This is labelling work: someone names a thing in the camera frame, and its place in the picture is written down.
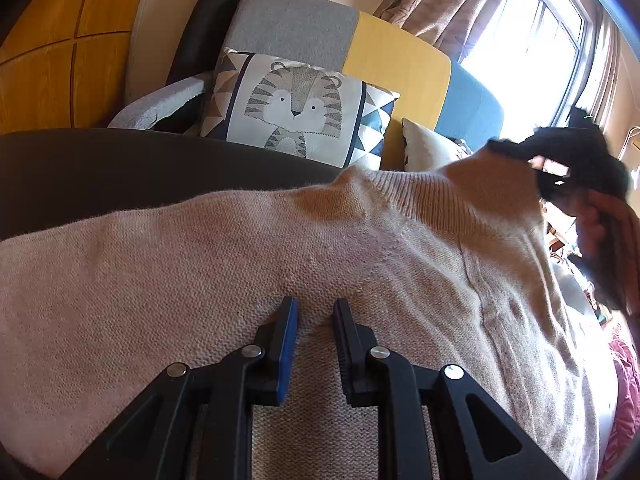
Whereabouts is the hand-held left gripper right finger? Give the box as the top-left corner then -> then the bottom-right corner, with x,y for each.
332,298 -> 568,480

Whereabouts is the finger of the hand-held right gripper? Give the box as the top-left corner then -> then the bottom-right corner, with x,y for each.
487,134 -> 533,158

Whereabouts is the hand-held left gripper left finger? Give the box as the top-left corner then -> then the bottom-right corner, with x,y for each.
60,296 -> 300,480

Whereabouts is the beige knit sweater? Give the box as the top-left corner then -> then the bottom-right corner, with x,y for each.
0,152 -> 621,480

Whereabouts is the person's right hand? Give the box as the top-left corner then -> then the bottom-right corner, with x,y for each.
574,191 -> 640,281

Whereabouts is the deer print cushion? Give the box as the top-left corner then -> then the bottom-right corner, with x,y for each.
401,117 -> 476,173

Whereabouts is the dark framed window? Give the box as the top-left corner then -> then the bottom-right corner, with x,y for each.
460,0 -> 588,128

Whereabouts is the patterned beige curtain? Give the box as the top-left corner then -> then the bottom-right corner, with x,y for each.
565,10 -> 621,131
372,0 -> 523,63

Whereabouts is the grey yellow blue sofa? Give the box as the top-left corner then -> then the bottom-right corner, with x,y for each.
107,0 -> 506,171

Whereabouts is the tiger print cushion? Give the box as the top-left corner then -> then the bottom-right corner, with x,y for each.
200,47 -> 401,170

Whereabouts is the pink red cloth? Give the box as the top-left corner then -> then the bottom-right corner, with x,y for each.
607,332 -> 640,441

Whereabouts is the black rolled mat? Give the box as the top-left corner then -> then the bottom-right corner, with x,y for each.
166,0 -> 258,86

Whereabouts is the wooden wardrobe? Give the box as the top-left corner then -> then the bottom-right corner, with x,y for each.
0,0 -> 156,136

